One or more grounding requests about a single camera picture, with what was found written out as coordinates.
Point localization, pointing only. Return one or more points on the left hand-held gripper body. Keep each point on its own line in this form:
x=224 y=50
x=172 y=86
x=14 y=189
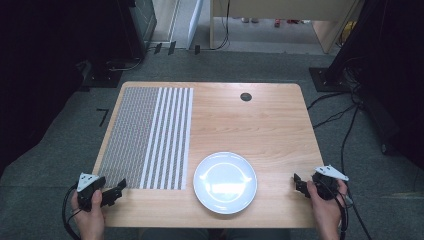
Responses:
x=87 y=188

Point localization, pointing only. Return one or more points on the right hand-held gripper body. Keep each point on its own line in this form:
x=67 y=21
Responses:
x=328 y=185

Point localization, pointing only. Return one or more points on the person's left hand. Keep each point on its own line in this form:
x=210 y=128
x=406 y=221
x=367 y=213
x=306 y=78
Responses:
x=89 y=218

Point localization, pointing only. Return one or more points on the person's right hand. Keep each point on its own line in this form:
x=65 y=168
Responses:
x=325 y=213

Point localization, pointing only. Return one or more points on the grey striped placemat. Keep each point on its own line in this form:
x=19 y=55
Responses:
x=143 y=136

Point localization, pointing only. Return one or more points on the white round plate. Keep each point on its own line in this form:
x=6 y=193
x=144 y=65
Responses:
x=225 y=182

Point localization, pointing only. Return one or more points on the black stand base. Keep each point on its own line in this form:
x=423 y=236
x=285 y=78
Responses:
x=103 y=76
x=328 y=80

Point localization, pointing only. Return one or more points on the dark curtain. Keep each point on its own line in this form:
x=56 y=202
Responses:
x=393 y=66
x=43 y=66

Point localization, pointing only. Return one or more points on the grey cabinet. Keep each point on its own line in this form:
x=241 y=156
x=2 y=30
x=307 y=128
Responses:
x=145 y=20

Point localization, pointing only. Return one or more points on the light wooden desk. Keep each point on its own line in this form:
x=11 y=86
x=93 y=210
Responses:
x=283 y=8

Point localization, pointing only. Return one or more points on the white upright panel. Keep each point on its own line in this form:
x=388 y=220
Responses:
x=195 y=23

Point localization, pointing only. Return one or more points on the black floor bracket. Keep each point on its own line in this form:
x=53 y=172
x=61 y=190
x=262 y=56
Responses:
x=197 y=49
x=172 y=47
x=157 y=48

